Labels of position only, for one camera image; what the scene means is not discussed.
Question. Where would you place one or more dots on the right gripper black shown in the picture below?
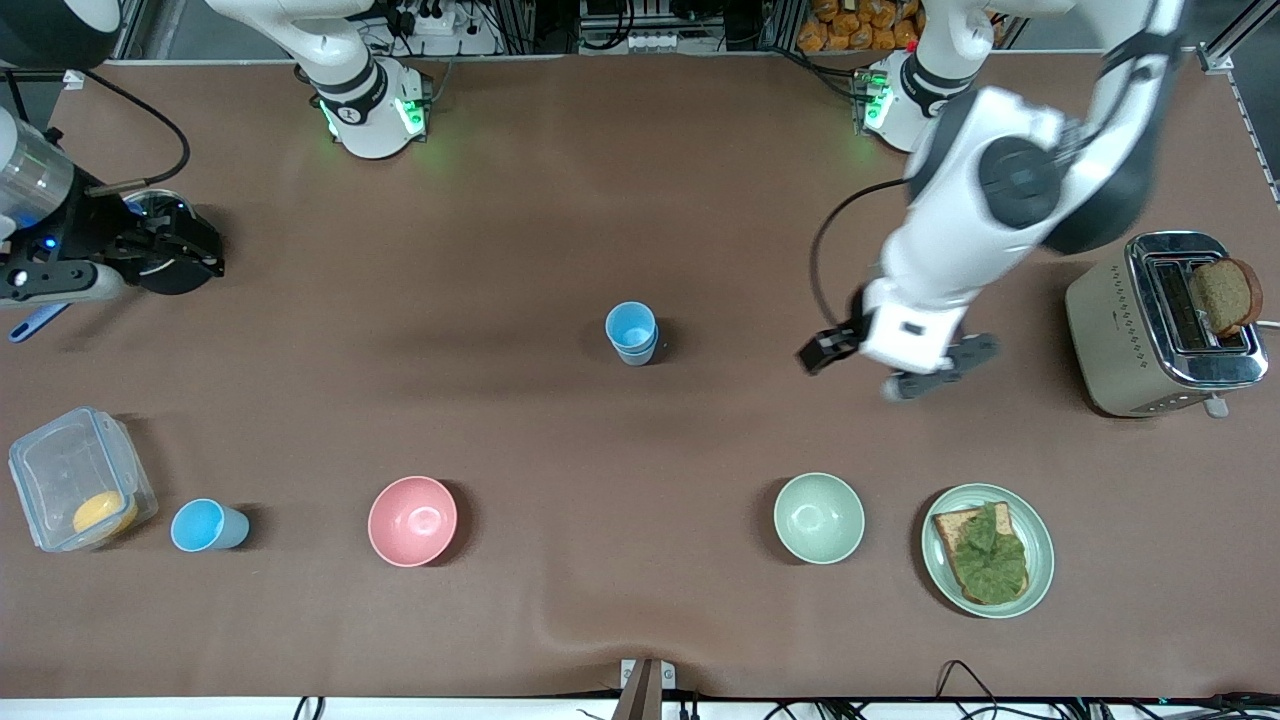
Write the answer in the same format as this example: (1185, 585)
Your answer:
(98, 234)

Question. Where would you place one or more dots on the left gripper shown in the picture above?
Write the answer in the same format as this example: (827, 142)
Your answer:
(829, 347)

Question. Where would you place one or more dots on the blue plastic cup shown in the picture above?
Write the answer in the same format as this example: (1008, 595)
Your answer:
(200, 525)
(640, 357)
(630, 325)

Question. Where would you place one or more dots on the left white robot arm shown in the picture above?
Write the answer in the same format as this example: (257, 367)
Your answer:
(950, 240)

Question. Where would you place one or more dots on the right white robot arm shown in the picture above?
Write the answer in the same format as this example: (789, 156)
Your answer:
(365, 110)

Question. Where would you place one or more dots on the green plastic bowl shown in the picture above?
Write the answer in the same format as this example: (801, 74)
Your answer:
(818, 517)

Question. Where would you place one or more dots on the toast slice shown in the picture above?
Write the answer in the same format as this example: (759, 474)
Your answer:
(945, 525)

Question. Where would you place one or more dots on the clear container with blue seal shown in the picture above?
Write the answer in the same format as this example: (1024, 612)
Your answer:
(60, 470)

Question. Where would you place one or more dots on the silver beige toaster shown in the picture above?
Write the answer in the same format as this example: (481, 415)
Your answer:
(1110, 340)

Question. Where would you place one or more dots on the green lettuce leaf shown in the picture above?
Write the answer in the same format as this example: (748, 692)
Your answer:
(990, 560)

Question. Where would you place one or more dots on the green plate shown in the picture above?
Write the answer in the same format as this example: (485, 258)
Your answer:
(1038, 540)

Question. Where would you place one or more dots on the yellow round sponge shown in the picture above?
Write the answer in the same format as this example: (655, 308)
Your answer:
(100, 513)

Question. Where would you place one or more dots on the bag of orange buns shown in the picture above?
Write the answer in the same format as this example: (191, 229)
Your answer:
(850, 25)

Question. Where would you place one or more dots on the brown bread slice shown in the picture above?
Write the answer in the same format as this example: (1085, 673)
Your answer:
(1225, 295)

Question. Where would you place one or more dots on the pink plastic bowl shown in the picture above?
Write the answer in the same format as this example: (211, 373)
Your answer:
(412, 521)

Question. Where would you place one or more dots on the white power strip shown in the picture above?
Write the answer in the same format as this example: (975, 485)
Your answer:
(660, 42)
(430, 20)

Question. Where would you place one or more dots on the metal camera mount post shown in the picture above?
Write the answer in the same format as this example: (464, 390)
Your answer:
(645, 690)

